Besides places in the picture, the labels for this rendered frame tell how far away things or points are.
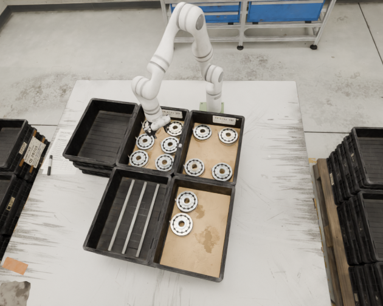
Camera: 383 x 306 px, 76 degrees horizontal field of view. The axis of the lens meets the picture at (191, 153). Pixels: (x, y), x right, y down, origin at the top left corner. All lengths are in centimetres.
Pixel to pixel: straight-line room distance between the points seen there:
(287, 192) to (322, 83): 177
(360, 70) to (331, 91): 46
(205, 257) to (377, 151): 137
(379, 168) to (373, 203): 22
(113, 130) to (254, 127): 86
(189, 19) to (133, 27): 277
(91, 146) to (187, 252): 80
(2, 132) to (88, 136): 102
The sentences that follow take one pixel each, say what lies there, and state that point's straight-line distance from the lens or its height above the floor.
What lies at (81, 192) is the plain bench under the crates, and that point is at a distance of 156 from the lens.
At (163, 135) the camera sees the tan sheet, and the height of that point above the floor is 83.
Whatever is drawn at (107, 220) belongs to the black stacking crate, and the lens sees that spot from 130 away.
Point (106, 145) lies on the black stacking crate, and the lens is 148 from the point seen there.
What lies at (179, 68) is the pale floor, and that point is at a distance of 299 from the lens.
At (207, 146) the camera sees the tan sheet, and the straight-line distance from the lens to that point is 135.
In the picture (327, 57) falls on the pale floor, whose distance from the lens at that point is 329.
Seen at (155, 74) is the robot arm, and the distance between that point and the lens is 95.
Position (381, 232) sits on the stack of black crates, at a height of 38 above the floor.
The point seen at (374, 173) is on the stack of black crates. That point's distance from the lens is 193.
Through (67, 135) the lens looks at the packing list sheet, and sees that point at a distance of 181.
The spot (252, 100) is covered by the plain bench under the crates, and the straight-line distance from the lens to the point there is 172.
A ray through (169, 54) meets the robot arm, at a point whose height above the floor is 138.
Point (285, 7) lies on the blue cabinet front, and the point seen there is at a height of 47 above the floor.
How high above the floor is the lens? 200
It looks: 61 degrees down
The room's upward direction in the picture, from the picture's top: 9 degrees counter-clockwise
